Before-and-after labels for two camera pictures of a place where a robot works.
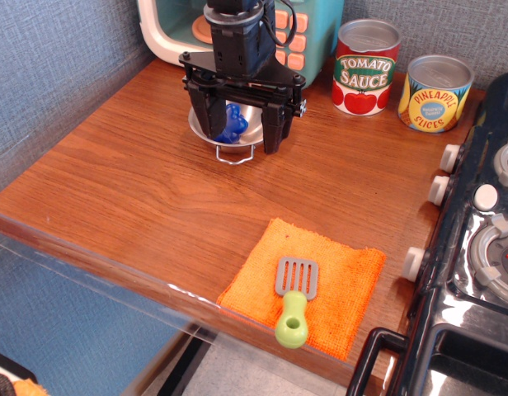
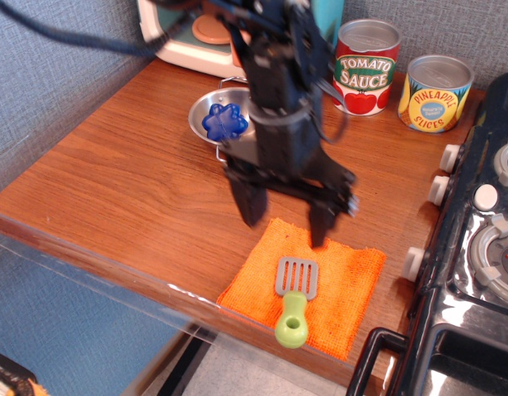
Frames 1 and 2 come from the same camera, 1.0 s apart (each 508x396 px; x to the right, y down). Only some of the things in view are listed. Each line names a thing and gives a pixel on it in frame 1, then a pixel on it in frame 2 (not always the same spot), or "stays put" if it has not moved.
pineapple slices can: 435,93 stays put
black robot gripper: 244,66 -> 290,159
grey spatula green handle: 295,283 stays put
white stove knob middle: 438,190 stays put
